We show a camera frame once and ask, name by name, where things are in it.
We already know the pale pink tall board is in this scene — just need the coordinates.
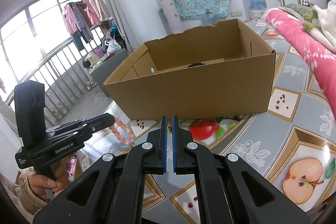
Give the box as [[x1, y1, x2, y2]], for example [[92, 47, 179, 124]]
[[161, 0, 184, 34]]

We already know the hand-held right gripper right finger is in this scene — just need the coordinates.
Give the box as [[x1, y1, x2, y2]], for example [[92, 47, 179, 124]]
[[172, 115, 311, 224]]

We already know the pink floral blanket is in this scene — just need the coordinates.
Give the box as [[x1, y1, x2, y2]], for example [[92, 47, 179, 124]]
[[262, 7, 336, 119]]

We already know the brown cardboard box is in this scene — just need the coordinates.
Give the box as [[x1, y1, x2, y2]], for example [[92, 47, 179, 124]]
[[103, 18, 276, 120]]

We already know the orange bead bracelet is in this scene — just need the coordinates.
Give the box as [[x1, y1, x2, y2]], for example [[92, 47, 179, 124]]
[[108, 117, 135, 144]]

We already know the grey cabinet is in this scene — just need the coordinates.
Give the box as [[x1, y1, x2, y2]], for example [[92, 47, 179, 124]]
[[89, 48, 130, 98]]

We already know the green knitted blanket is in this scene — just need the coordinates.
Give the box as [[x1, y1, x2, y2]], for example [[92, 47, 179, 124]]
[[285, 3, 319, 30]]

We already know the row of hanging clothes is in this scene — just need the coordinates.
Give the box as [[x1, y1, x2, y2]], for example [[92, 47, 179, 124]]
[[62, 0, 111, 51]]

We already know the large glass window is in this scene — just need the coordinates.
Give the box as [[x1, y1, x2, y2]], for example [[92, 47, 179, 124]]
[[0, 0, 87, 98]]

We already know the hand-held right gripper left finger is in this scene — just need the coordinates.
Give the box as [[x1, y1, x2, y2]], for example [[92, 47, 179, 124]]
[[33, 116, 168, 224]]

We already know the white plastic bag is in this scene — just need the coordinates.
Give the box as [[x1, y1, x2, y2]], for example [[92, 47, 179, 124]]
[[104, 39, 122, 53]]

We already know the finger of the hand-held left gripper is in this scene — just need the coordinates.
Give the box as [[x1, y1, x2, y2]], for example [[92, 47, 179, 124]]
[[79, 113, 116, 133], [59, 119, 91, 129]]

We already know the person's left hand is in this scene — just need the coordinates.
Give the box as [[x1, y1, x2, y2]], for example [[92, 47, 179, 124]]
[[28, 169, 65, 197]]

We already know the metal balcony railing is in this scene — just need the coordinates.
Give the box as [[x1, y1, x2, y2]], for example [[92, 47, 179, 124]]
[[0, 36, 92, 119]]

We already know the white water dispenser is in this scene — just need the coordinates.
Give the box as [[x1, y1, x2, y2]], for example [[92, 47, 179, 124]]
[[248, 9, 265, 20]]

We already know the white fleece blanket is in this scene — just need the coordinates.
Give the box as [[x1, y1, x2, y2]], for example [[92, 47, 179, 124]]
[[312, 0, 336, 52]]

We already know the empty blue water jug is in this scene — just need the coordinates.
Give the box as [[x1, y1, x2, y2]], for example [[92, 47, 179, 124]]
[[201, 9, 218, 26]]

